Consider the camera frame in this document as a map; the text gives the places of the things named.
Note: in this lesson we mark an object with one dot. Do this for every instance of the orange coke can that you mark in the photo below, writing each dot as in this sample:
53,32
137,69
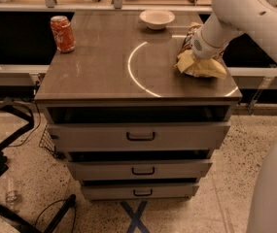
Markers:
62,33

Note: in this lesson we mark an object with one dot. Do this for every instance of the grey drawer cabinet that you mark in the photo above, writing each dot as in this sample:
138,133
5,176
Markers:
123,72

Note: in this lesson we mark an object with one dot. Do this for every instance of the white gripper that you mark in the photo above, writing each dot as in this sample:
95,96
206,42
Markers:
202,48

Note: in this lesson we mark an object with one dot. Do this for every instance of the brown chip bag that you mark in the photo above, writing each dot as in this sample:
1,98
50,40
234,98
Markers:
189,64

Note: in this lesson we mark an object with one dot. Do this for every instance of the drawer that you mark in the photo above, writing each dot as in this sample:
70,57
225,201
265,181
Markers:
139,191
138,136
138,170

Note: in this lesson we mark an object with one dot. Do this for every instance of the top drawer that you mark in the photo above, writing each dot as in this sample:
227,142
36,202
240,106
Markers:
138,136

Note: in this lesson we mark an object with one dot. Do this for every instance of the bottom drawer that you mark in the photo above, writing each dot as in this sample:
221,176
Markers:
139,191

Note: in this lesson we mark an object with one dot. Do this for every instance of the white bowl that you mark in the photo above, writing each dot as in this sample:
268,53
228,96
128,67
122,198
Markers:
157,19

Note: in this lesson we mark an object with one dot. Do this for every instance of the black chair frame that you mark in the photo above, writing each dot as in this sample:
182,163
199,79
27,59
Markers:
9,106

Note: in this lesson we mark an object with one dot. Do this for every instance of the black wire basket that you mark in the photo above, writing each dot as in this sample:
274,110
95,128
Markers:
46,143

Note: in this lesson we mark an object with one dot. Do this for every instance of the middle drawer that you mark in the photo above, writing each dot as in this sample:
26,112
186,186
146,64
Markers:
138,170

